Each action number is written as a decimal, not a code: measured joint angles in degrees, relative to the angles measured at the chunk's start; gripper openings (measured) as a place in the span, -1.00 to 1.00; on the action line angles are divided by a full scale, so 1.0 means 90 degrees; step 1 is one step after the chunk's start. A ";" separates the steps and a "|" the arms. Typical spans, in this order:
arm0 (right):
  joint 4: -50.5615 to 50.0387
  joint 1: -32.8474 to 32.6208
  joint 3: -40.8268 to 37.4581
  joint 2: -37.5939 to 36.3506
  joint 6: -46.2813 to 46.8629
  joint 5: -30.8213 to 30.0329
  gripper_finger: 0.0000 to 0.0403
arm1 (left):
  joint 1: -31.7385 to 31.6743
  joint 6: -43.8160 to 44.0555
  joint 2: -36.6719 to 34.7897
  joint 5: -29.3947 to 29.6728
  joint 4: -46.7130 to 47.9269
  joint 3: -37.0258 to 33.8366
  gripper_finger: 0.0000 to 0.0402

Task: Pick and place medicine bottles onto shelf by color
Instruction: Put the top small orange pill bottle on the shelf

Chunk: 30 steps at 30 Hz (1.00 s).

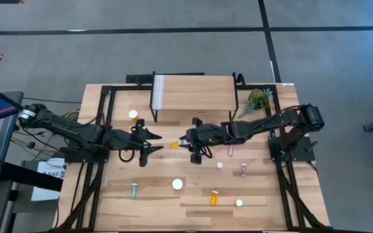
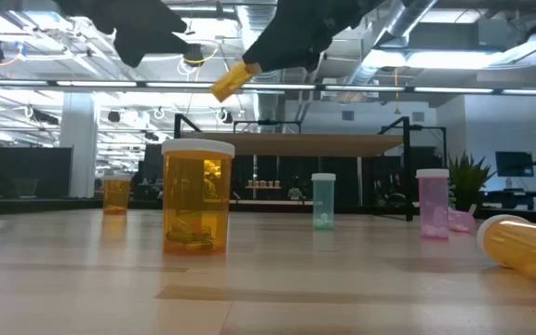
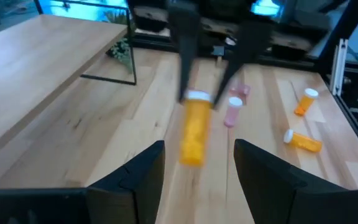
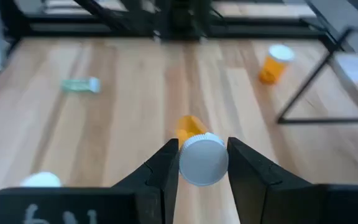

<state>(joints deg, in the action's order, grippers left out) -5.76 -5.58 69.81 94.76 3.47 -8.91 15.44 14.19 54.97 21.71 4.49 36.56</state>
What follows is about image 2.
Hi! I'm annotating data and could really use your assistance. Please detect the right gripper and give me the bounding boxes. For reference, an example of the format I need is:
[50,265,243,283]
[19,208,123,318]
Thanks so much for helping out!
[242,0,385,71]

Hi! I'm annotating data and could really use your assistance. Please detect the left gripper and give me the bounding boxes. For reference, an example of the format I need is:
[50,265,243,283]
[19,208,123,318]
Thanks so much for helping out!
[56,0,190,69]

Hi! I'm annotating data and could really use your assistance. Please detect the small orange pill bottle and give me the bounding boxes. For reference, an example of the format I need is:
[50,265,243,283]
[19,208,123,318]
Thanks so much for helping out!
[209,60,262,103]
[476,213,536,292]

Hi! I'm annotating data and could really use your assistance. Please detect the green pill bottle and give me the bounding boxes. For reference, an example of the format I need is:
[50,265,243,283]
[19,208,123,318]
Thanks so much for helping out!
[311,172,337,231]

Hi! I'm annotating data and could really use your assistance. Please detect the pink pill bottle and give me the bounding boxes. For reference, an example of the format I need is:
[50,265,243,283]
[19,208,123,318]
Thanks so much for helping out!
[415,167,450,240]
[448,208,477,234]

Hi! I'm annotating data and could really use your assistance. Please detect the wooden shelf black metal legs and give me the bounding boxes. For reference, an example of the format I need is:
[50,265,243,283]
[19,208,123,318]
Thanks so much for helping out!
[173,114,413,222]

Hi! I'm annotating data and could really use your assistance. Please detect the long linear ceiling light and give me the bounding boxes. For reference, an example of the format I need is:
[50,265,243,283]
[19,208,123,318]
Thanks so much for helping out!
[0,77,536,97]

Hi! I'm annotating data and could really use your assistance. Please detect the black office partition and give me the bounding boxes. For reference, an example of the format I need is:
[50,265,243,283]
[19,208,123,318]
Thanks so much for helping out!
[0,145,74,200]

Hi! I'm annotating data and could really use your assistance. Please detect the green artificial potted plant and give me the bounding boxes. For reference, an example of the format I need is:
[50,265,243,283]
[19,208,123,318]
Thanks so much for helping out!
[448,151,497,214]

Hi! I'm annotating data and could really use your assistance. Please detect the dark desk monitor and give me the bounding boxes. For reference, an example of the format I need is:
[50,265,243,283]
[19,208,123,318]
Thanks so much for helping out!
[494,151,535,178]

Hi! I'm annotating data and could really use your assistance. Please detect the dark office desk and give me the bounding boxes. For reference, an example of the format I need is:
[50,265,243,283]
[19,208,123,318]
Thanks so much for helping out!
[479,188,536,211]

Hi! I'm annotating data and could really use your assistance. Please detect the black metal table frame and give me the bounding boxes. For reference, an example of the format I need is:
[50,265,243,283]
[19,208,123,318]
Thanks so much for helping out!
[0,197,536,224]

